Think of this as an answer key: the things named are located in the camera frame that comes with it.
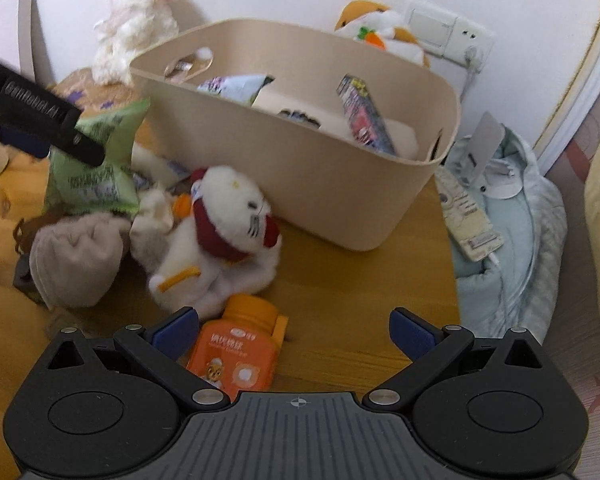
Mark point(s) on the beige storage basket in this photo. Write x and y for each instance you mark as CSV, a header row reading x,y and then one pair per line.
x,y
305,175

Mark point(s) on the brown pouch with purple stars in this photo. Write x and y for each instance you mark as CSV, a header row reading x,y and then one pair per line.
x,y
97,92

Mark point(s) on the white power plug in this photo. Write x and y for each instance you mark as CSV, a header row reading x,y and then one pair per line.
x,y
476,57

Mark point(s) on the small cream orange plush toy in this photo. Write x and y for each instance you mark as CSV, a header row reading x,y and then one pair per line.
x,y
152,210

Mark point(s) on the white flat box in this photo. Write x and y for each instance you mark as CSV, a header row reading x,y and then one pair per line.
x,y
5,25

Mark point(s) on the white card tag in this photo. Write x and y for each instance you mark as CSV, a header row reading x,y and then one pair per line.
x,y
487,145

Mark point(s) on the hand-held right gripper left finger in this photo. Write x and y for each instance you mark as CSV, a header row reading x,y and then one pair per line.
x,y
177,332

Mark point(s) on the dark printed box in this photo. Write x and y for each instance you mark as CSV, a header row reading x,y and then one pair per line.
x,y
365,115

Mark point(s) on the white lamb plush toy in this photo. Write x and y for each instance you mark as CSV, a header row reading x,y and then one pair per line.
x,y
130,20

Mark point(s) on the yellow blanket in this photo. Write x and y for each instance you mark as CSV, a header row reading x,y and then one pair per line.
x,y
5,350

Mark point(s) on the green snack packet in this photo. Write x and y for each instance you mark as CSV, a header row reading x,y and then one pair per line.
x,y
97,185

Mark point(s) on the beige paper tag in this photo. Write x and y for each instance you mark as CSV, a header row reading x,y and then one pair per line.
x,y
467,215

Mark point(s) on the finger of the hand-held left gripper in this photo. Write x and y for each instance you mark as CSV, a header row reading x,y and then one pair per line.
x,y
30,102
20,140

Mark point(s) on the light blue quilted jacket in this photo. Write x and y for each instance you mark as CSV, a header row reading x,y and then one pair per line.
x,y
510,240

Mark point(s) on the white cat plush toy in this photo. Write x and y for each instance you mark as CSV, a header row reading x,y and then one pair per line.
x,y
230,215

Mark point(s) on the orange white plush toy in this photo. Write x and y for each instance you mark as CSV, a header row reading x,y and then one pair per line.
x,y
380,22

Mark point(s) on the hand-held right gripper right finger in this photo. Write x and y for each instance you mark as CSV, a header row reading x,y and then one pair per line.
x,y
410,334

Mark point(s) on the white door frame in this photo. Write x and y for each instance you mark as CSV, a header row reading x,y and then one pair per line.
x,y
580,85

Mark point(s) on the orange pill bottle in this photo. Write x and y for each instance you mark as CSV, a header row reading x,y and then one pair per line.
x,y
235,355

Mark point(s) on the beige fleece sock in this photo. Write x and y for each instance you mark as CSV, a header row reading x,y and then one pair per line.
x,y
75,260

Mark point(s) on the white wall socket panel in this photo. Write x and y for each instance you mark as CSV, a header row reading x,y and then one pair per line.
x,y
430,25

